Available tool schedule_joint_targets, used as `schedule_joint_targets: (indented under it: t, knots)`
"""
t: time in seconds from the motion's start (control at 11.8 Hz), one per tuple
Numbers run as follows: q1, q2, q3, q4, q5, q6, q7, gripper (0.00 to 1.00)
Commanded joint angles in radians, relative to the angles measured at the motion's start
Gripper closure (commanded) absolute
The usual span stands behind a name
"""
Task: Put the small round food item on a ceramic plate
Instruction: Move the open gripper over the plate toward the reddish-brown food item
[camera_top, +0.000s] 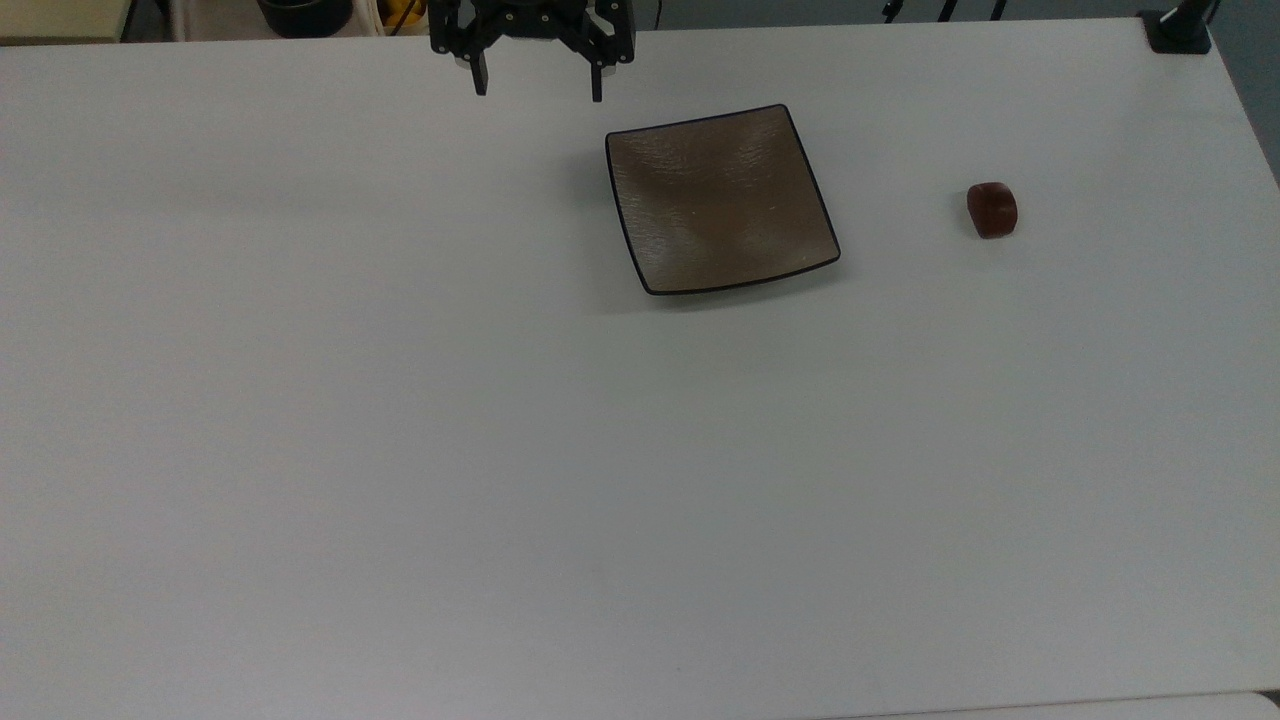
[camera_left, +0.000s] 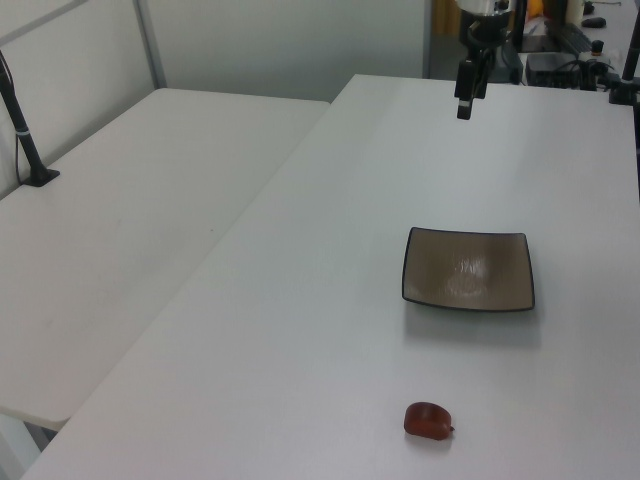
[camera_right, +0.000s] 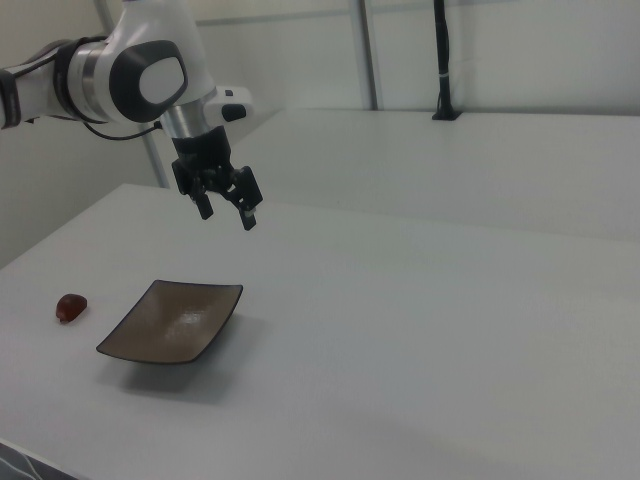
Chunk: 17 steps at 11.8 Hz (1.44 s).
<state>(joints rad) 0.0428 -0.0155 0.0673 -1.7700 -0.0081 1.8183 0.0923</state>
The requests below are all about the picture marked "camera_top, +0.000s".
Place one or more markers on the square brown ceramic plate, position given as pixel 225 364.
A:
pixel 720 200

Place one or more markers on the yellow object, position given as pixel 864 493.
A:
pixel 405 12

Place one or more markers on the black clamp mount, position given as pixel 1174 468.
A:
pixel 1180 30

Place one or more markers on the black stand legs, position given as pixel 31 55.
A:
pixel 945 8

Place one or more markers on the black round pot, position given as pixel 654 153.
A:
pixel 305 15

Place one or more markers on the beige box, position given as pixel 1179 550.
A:
pixel 60 20

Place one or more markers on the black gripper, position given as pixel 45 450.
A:
pixel 530 22

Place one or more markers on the small round brown food item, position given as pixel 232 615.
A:
pixel 992 210

